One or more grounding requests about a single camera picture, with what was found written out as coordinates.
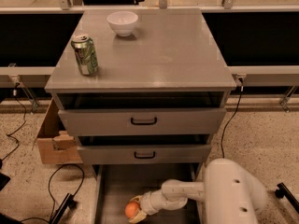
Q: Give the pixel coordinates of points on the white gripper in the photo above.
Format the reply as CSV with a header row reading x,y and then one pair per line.
x,y
149,203

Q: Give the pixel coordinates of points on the orange fruit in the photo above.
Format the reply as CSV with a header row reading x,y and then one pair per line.
x,y
131,209

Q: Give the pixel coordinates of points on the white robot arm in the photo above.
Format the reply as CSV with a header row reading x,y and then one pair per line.
x,y
230,193

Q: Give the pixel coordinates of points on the grey open bottom drawer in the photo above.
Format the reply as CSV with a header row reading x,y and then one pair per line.
x,y
118,184

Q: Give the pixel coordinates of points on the grey middle drawer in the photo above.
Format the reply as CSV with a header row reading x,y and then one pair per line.
x,y
145,154

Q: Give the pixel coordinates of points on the grey top drawer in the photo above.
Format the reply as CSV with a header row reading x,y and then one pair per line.
x,y
117,122

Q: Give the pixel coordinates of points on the grey drawer cabinet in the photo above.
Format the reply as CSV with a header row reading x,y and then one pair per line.
x,y
170,61

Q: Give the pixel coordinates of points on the black bar device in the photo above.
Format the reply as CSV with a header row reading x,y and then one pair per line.
x,y
68,202

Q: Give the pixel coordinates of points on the cardboard box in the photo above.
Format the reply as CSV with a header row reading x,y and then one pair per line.
x,y
55,145

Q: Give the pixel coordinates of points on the black caster leg right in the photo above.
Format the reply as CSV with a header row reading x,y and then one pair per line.
x,y
283,192

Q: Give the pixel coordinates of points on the green soda can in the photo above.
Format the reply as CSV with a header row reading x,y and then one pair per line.
x,y
85,54

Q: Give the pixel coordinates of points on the white bowl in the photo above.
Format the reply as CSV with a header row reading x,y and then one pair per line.
x,y
122,23

